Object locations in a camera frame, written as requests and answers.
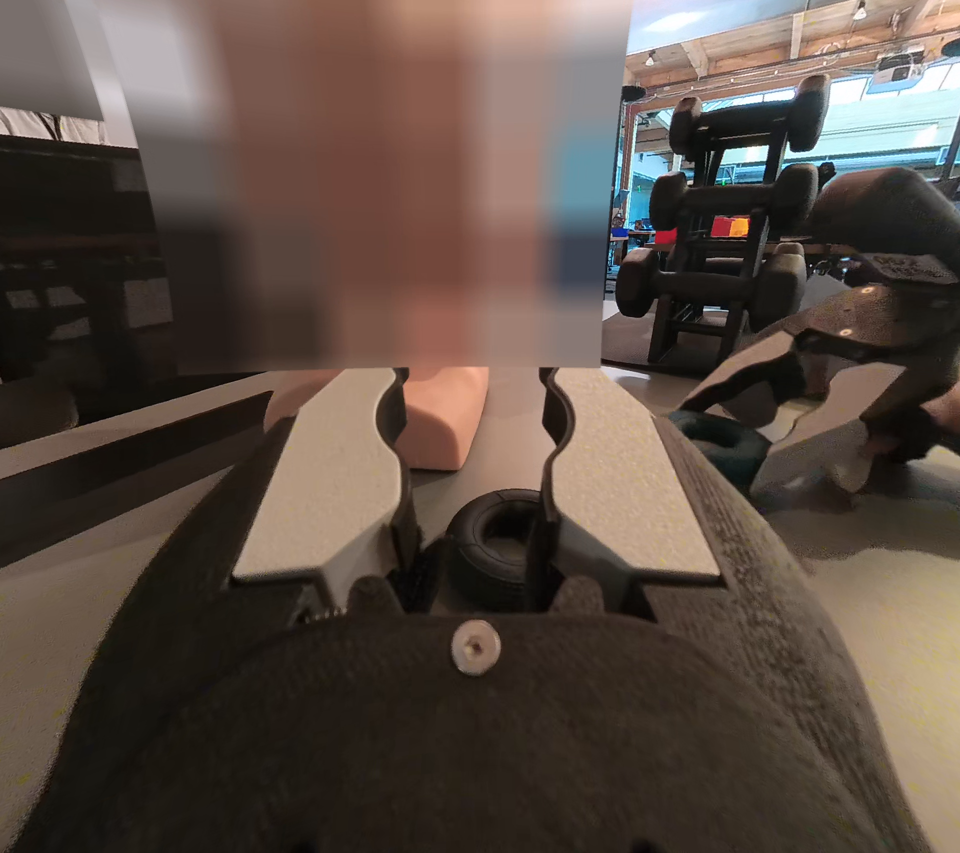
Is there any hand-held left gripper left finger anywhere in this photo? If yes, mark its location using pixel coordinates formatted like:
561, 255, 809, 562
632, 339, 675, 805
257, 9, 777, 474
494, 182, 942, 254
229, 367, 419, 608

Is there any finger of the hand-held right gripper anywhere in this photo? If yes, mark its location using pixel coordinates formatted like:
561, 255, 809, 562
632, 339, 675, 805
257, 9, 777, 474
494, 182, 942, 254
677, 330, 809, 430
771, 365, 910, 496

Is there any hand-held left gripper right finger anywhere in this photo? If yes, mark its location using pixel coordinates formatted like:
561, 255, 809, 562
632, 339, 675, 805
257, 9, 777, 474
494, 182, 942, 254
527, 367, 723, 608

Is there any teal rubber tyre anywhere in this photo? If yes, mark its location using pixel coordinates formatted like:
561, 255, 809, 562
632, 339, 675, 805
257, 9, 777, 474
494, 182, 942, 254
666, 410, 771, 488

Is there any black rubber tyre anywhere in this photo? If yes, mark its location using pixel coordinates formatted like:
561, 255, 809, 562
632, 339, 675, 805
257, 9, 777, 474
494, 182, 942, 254
445, 488, 562, 612

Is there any black dumbbell rack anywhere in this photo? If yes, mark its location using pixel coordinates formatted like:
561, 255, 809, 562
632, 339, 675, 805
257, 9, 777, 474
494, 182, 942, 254
647, 114, 810, 373

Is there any black dumbbell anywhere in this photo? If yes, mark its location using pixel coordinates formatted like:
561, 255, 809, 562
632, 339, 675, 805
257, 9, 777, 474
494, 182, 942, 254
648, 163, 820, 233
615, 244, 809, 334
667, 73, 831, 158

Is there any pink rounded block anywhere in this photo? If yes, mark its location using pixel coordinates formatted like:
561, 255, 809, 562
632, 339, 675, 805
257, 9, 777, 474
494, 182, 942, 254
264, 365, 490, 472

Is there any dark grey floor mat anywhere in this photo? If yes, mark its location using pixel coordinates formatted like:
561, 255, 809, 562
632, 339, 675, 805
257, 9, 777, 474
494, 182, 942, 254
600, 307, 760, 376

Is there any ceiling projector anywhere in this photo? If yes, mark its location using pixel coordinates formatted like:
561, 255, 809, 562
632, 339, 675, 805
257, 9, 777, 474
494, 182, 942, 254
868, 45, 929, 94

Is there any dark storage shelf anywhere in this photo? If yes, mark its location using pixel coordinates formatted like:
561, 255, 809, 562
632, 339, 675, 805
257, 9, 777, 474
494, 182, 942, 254
0, 139, 181, 383

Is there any black table rail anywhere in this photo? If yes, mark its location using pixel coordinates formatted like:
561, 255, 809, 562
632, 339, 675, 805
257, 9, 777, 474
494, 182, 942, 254
0, 390, 276, 566

